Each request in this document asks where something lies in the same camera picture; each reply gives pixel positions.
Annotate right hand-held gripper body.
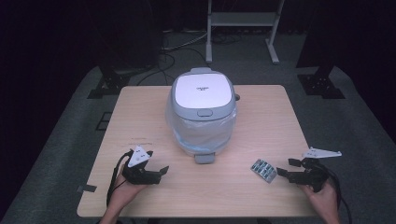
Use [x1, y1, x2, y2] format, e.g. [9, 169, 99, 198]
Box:
[287, 147, 343, 193]

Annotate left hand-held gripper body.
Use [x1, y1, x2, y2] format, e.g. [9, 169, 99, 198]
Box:
[121, 145, 163, 186]

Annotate silver pill blister pack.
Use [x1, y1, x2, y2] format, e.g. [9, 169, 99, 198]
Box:
[250, 159, 278, 184]

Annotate white grey pedal trash can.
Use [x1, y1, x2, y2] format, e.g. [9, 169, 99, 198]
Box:
[165, 66, 241, 165]

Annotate person's left hand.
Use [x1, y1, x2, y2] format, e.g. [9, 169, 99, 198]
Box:
[111, 161, 148, 207]

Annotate person's right hand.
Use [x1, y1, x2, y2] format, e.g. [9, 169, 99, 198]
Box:
[299, 179, 340, 217]

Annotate grey tape piece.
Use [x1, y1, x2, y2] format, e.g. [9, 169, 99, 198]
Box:
[77, 184, 98, 193]

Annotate clear plastic bin liner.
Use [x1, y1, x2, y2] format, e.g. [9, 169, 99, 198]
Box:
[166, 111, 238, 154]

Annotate black stand base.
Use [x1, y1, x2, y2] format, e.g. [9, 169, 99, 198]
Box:
[296, 65, 347, 100]
[86, 64, 133, 100]

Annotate white metal stand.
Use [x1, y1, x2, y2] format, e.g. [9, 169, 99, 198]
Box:
[205, 0, 286, 65]

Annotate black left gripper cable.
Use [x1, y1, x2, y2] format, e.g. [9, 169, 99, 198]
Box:
[106, 149, 134, 207]

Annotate black floor cables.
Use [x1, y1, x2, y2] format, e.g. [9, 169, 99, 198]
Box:
[135, 29, 209, 87]

